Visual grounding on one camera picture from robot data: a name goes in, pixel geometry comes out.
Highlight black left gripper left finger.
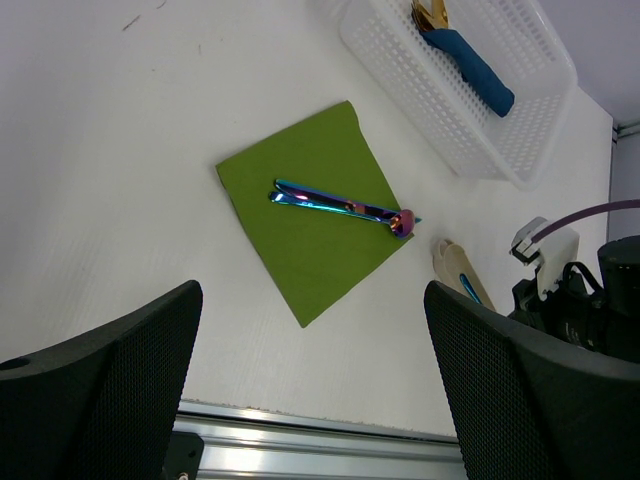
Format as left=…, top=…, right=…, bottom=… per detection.
left=1, top=280, right=203, bottom=479

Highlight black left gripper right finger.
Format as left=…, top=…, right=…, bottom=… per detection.
left=424, top=281, right=639, bottom=479

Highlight green paper napkin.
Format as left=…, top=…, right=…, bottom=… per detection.
left=215, top=101, right=403, bottom=327

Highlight iridescent blue fork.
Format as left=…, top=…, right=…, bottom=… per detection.
left=459, top=273, right=483, bottom=305

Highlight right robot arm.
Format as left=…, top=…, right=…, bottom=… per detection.
left=508, top=235, right=639, bottom=363

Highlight blue rolled napkin bundle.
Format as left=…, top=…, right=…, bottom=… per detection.
left=421, top=29, right=515, bottom=118

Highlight gold utensils in bundle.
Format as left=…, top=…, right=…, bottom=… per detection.
left=411, top=0, right=449, bottom=32

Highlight white plastic basket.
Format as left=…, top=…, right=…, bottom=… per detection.
left=340, top=0, right=577, bottom=191

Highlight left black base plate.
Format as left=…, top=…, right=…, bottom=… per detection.
left=160, top=431, right=204, bottom=480

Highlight aluminium front rail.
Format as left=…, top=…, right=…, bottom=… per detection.
left=174, top=401, right=467, bottom=479

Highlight aluminium rail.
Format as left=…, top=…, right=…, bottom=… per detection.
left=612, top=119, right=640, bottom=144
left=174, top=401, right=467, bottom=479

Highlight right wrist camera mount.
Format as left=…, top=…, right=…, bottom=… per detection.
left=510, top=217, right=580, bottom=301

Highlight aluminium right side rail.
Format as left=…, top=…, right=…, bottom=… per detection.
left=612, top=119, right=640, bottom=144

